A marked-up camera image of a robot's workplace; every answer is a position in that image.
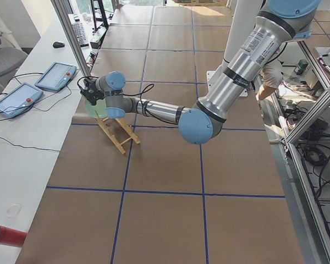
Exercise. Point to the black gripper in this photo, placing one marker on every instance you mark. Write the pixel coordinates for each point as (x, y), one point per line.
(93, 93)

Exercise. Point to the light green ceramic plate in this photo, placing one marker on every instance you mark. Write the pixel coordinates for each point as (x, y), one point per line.
(94, 108)

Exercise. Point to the near teach pendant tablet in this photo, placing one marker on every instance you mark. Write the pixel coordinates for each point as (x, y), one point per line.
(19, 100)

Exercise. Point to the aluminium frame rail structure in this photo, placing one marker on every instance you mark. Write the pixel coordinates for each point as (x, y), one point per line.
(303, 108)

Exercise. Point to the person in beige shorts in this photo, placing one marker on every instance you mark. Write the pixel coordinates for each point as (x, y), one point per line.
(272, 78)

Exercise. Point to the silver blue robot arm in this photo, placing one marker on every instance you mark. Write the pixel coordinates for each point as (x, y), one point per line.
(276, 22)

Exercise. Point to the red cylinder tube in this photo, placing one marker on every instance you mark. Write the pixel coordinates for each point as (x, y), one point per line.
(12, 237)

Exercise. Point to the brown paper table cover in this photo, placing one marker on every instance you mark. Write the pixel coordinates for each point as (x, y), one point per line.
(167, 201)

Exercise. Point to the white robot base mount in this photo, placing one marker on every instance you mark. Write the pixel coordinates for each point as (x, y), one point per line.
(211, 80)

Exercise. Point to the far teach pendant tablet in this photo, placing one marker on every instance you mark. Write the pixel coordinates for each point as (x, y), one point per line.
(56, 76)

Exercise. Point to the black computer mouse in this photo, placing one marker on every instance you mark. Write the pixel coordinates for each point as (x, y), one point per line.
(58, 44)

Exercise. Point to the teach pendant tablet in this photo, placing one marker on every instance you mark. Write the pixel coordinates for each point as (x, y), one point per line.
(56, 76)
(19, 100)

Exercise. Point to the wooden dish rack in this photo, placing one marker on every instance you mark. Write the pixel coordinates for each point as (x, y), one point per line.
(117, 130)

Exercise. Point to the black keyboard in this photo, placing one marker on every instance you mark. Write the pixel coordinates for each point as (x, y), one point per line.
(80, 34)

